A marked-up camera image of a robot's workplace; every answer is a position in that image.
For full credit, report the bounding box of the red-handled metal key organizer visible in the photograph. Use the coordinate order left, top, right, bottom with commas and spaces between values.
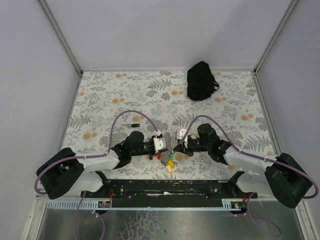
156, 132, 173, 167

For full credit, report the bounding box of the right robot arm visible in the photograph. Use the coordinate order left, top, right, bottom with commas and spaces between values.
173, 123, 313, 209

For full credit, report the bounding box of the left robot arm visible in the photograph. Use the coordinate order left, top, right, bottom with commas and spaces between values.
34, 131, 163, 200

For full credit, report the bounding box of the black folded cloth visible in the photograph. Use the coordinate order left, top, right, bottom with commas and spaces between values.
187, 61, 220, 101

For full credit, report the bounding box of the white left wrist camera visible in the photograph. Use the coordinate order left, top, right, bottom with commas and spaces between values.
153, 135, 168, 153

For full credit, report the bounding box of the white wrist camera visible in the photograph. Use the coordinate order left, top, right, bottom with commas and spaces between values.
153, 135, 168, 153
175, 129, 188, 148

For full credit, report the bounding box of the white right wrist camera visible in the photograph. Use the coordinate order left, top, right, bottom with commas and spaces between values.
175, 129, 188, 148

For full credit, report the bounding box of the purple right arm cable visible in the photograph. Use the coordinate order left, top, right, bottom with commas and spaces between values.
183, 114, 320, 200

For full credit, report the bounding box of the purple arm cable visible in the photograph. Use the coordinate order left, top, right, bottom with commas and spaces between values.
34, 109, 161, 195
183, 114, 320, 200

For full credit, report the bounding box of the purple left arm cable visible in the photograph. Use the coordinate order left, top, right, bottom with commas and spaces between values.
34, 109, 161, 195

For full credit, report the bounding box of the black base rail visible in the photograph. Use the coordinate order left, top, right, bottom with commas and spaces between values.
81, 172, 250, 207

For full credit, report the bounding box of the white slotted cable duct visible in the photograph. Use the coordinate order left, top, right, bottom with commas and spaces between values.
46, 199, 247, 213

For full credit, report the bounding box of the purple left floor cable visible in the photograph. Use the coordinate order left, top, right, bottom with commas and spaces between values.
73, 191, 106, 240

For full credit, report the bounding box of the purple floor cable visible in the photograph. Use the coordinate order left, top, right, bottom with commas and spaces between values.
234, 192, 282, 237
73, 191, 106, 240

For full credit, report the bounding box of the purple right floor cable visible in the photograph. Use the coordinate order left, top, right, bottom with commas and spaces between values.
234, 192, 282, 237

